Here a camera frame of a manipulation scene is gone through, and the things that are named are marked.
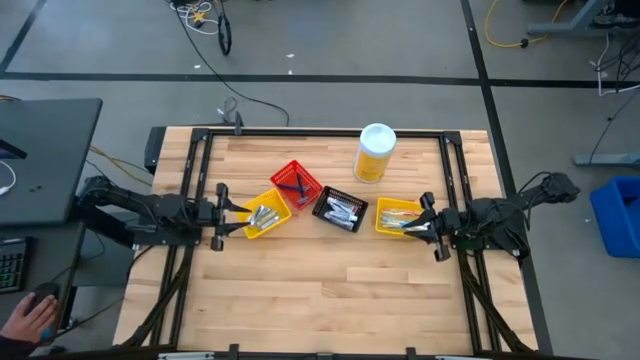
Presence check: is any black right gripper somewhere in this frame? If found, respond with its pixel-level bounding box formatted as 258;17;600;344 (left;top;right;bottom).
401;191;465;263

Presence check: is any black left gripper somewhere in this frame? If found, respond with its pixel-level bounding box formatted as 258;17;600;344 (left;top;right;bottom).
196;182;254;253

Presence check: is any yellow plastic basket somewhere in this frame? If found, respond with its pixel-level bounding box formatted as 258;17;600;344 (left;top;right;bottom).
375;196;427;237
234;187;293;241

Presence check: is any red plastic basket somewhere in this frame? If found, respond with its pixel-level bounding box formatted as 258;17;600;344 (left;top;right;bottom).
269;159;324;211

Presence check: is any black plastic basket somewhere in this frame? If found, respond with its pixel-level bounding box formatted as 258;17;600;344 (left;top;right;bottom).
311;185;370;234

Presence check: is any yellow wipes canister white lid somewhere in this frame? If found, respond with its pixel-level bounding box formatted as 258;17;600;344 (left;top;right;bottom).
352;122;398;185

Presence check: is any dark grey desk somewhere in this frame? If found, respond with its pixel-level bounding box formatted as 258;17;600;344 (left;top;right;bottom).
0;222;87;351

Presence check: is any blue plastic bin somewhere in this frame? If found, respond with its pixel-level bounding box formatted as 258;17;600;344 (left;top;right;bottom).
589;175;640;260

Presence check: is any black desk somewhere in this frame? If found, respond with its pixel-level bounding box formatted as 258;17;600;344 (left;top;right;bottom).
0;97;104;227

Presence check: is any grey desk foot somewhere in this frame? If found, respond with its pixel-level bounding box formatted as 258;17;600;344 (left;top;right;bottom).
573;151;640;169

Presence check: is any black glowing computer mouse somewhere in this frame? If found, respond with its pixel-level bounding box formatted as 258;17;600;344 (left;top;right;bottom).
27;281;62;345

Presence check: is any black computer keyboard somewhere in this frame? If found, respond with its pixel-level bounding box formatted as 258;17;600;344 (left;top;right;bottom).
0;235;37;295

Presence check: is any person's hand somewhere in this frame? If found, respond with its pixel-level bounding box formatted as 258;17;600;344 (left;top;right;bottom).
0;293;60;346

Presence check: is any grey desk leg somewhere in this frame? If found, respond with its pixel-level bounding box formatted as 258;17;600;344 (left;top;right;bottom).
526;0;627;37

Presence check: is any person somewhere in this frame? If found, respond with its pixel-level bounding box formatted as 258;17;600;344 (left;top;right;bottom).
0;333;32;359

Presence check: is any person's shoe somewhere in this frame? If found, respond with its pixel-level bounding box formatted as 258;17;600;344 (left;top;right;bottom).
592;12;640;30

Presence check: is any black aluminium table frame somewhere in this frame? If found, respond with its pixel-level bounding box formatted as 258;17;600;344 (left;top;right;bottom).
117;125;554;360

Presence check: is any thin yellow cable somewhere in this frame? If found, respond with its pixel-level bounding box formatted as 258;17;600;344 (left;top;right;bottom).
88;144;154;189

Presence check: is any long black floor cable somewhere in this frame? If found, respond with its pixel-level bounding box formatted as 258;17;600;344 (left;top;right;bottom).
177;9;292;128

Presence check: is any black cable loop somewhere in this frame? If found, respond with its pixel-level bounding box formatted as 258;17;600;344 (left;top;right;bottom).
216;12;233;57

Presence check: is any yellow floor cable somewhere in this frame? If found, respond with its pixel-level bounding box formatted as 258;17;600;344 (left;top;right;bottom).
483;0;571;50

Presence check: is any white desk cable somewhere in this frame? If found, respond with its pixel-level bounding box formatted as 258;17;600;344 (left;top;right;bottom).
0;158;18;198

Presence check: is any black white cable bundle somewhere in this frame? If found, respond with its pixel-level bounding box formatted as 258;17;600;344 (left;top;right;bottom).
588;29;640;97

